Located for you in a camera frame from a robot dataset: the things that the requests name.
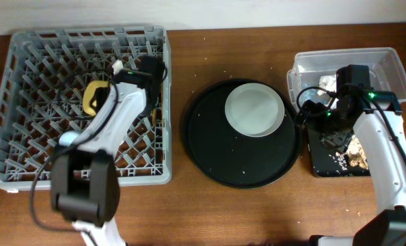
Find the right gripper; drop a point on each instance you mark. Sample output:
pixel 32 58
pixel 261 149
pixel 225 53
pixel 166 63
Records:
pixel 316 109

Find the white tissue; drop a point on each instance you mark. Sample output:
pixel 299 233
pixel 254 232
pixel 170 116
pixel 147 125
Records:
pixel 328 83

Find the grey round plate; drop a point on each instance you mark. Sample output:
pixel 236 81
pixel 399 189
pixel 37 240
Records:
pixel 254 110

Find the wooden chopstick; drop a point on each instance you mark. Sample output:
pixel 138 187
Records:
pixel 160 109
pixel 154 117

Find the yellow bowl with food scraps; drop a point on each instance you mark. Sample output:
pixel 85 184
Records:
pixel 95 96

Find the blue plastic cup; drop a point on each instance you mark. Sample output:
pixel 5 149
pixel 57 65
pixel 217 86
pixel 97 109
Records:
pixel 68 138

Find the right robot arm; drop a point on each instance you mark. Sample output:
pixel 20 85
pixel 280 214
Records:
pixel 375 118

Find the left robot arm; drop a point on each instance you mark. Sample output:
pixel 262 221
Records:
pixel 84 182

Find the grey plastic dishwasher rack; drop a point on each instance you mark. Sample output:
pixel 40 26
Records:
pixel 45 76

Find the clear plastic bin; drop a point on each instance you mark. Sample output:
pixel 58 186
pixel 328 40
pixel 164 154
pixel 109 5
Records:
pixel 385 68

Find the black rectangular tray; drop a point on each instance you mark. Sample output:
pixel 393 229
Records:
pixel 330 163

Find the pile of food scraps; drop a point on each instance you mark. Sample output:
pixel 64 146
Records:
pixel 354 155

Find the round black tray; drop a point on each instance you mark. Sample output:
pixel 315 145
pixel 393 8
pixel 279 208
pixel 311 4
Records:
pixel 233 159

